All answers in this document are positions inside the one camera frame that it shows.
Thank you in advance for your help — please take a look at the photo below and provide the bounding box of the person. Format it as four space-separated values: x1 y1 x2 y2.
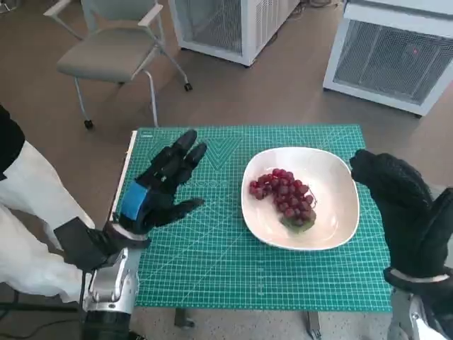
0 103 97 305

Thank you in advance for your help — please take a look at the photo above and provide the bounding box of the green cutting mat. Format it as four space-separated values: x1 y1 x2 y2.
131 123 395 314

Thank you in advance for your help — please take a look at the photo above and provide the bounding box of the red toy grape bunch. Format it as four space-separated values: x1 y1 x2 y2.
248 168 319 234

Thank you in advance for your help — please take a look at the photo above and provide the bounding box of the white mesh cabinet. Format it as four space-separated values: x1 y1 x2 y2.
167 0 302 68
322 0 453 118

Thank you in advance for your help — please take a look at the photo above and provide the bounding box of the black table clamp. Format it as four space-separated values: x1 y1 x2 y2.
174 307 196 329
305 311 323 340

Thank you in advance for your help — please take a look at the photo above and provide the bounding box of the white plate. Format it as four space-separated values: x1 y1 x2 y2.
241 146 362 252

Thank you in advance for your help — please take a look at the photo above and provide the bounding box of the grey chair with armrests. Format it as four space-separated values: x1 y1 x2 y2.
42 0 195 130

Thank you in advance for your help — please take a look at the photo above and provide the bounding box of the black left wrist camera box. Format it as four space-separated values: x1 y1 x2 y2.
53 217 109 273

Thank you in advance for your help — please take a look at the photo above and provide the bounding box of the bare black left hand blue tape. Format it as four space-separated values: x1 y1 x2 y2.
117 129 208 237

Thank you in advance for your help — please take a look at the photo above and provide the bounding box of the black cable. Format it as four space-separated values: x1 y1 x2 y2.
0 300 84 340

